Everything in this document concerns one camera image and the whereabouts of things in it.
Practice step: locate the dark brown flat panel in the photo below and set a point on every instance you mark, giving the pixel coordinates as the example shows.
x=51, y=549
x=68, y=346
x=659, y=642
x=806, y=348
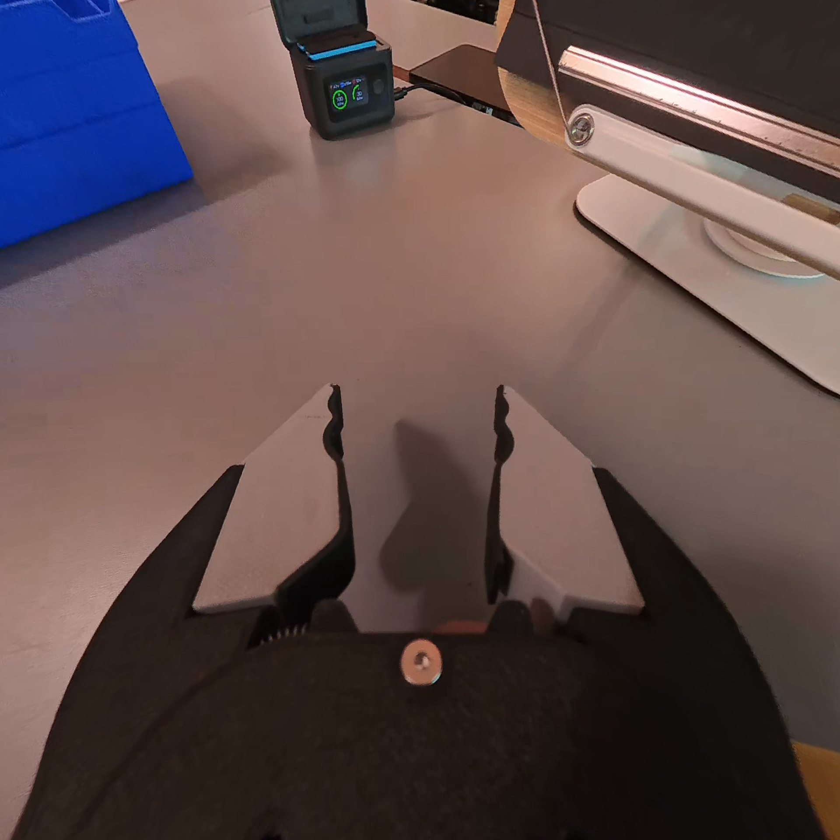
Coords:
x=459, y=72

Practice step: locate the black charging case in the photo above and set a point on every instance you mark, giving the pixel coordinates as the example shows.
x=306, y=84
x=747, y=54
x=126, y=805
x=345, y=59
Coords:
x=348, y=98

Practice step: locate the yellow plastic bin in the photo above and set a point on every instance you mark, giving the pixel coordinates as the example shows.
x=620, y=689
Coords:
x=820, y=787

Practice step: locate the blue plastic bin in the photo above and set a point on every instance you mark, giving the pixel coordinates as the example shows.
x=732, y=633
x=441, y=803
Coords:
x=72, y=118

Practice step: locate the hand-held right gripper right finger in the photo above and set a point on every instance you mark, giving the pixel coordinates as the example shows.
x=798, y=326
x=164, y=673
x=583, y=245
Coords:
x=564, y=525

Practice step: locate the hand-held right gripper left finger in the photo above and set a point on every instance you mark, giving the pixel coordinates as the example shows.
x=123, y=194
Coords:
x=275, y=525

